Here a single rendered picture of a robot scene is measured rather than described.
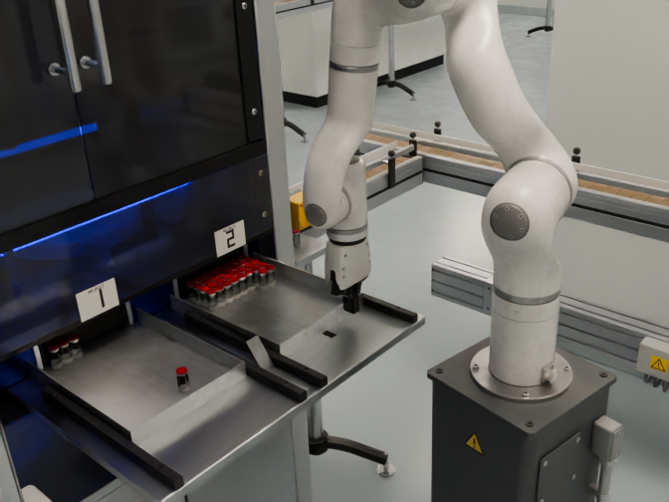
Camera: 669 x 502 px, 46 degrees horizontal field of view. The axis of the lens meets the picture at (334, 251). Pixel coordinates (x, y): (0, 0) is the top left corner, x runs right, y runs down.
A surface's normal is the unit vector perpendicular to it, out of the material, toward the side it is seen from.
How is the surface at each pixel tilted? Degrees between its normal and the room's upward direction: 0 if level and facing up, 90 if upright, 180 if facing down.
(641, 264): 90
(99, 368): 0
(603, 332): 90
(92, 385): 0
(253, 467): 90
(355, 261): 90
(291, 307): 0
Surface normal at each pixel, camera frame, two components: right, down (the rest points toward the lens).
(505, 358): -0.69, 0.35
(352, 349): -0.04, -0.90
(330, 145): -0.29, -0.37
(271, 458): 0.75, 0.26
